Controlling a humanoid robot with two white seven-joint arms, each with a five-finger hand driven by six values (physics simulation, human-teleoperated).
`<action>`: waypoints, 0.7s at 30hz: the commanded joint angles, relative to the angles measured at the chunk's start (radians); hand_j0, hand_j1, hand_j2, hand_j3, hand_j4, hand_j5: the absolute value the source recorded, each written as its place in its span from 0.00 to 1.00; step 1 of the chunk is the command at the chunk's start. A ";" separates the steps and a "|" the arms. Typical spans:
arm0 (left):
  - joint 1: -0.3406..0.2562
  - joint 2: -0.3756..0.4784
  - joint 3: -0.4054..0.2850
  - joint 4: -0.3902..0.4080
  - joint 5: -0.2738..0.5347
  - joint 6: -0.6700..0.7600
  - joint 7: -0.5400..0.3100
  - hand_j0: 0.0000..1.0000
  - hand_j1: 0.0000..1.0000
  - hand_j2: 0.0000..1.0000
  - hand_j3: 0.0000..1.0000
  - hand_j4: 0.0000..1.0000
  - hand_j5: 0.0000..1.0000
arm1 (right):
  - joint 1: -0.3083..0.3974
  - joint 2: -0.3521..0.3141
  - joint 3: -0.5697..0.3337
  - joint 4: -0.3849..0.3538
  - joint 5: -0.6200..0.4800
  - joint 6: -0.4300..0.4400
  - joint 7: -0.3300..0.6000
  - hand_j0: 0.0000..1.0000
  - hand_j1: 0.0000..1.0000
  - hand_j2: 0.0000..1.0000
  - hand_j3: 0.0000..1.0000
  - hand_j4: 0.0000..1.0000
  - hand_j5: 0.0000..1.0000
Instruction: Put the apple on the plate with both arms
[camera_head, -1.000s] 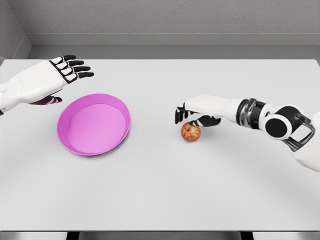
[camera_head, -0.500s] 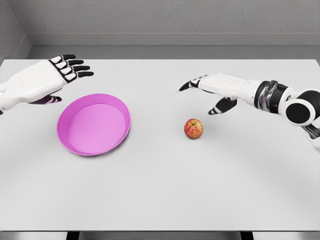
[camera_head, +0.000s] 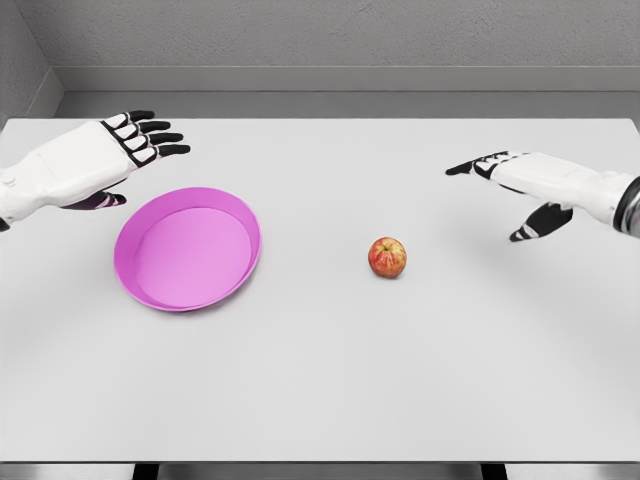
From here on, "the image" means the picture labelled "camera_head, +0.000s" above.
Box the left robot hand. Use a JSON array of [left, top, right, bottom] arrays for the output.
[[30, 109, 192, 211]]

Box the red yellow apple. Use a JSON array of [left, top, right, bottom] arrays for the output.
[[367, 236, 408, 279]]

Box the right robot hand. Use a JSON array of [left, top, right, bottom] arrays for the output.
[[445, 150, 607, 243]]

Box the pink round plate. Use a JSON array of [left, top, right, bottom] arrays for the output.
[[113, 186, 263, 314]]

